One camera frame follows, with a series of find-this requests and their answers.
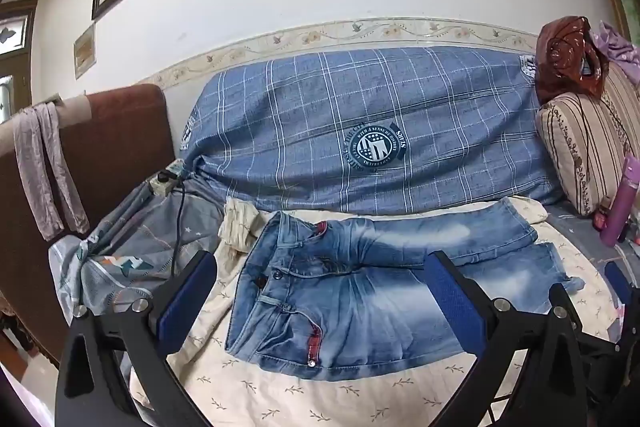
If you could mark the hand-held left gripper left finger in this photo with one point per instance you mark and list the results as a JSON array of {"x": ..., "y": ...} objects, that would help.
[{"x": 187, "y": 297}]

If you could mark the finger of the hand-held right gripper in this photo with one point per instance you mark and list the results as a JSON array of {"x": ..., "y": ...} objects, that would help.
[{"x": 611, "y": 272}]

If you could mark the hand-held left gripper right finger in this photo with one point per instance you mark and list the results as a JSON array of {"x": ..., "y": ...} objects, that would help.
[{"x": 455, "y": 302}]

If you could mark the blue denim pants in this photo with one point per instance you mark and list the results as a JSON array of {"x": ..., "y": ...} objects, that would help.
[{"x": 350, "y": 307}]

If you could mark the small pink bottle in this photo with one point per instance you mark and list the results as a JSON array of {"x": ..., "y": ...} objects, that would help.
[{"x": 600, "y": 221}]

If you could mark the grey-blue bed sheet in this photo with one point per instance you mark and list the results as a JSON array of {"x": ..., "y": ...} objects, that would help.
[{"x": 575, "y": 227}]

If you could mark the purple bottle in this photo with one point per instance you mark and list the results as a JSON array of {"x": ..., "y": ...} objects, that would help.
[{"x": 622, "y": 202}]

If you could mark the grey patterned duvet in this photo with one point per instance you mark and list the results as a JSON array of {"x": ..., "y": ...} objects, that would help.
[{"x": 135, "y": 237}]

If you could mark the white power strip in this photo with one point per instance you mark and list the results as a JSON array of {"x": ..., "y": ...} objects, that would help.
[{"x": 162, "y": 184}]

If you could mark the beige striped pillow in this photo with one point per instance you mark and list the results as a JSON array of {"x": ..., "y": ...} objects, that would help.
[{"x": 580, "y": 142}]

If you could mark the cream leaf-print blanket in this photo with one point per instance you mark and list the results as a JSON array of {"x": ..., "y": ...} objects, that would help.
[{"x": 300, "y": 397}]

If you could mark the brown upholstered headboard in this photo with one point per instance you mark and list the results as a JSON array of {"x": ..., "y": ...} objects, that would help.
[{"x": 120, "y": 132}]

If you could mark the blue plaid quilt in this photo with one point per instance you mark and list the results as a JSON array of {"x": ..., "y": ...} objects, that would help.
[{"x": 300, "y": 132}]

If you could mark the lilac hanging cloth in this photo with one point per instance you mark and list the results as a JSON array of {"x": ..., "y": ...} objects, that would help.
[{"x": 30, "y": 157}]

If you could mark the brown plastic bag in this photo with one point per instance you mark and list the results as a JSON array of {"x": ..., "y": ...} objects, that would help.
[{"x": 560, "y": 57}]

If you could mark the purple cloth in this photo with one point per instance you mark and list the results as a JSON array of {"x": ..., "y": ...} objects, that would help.
[{"x": 620, "y": 47}]

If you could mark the wooden door with glass panels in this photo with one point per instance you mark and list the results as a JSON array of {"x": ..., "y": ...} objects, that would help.
[{"x": 20, "y": 42}]

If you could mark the small wall picture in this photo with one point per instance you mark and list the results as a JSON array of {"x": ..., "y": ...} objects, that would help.
[{"x": 85, "y": 49}]

